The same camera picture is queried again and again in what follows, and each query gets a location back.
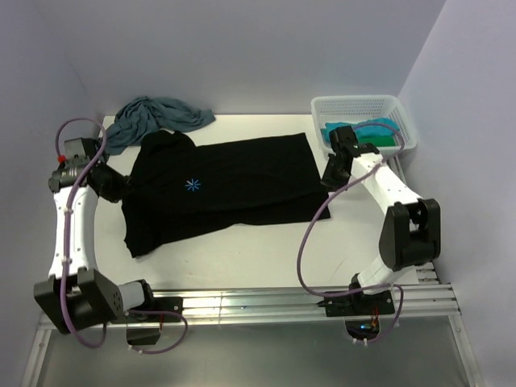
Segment black t shirt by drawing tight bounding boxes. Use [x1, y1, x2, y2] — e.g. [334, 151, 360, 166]
[122, 131, 328, 258]

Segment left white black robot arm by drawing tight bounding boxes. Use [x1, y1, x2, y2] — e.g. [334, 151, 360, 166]
[34, 138, 157, 335]

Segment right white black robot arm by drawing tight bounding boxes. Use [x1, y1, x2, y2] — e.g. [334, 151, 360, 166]
[321, 125, 441, 314]

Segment rolled green t shirt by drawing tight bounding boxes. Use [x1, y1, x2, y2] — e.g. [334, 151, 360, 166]
[358, 135, 397, 148]

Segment rolled turquoise t shirt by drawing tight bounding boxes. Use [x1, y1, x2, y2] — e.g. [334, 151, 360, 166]
[320, 118, 400, 141]

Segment white plastic basket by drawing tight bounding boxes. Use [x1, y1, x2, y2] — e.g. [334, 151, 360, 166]
[310, 95, 418, 160]

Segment grey blue crumpled t shirt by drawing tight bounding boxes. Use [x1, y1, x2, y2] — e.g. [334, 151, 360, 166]
[105, 97, 215, 156]

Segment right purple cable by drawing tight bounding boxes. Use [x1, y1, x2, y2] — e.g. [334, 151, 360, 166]
[297, 123, 405, 347]

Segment purple cable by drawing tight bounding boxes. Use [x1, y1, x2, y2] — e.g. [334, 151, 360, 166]
[55, 117, 189, 356]
[297, 123, 405, 347]

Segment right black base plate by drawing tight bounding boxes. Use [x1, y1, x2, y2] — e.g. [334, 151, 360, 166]
[317, 290, 395, 318]

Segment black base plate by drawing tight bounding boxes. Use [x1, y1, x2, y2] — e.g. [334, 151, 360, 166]
[111, 297, 183, 324]
[317, 290, 395, 318]

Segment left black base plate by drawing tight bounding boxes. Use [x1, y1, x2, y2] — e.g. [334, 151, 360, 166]
[111, 297, 183, 324]

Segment aluminium rail frame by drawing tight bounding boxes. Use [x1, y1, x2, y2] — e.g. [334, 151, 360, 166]
[19, 112, 485, 387]

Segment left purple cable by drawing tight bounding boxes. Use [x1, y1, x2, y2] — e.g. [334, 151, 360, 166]
[55, 117, 189, 356]

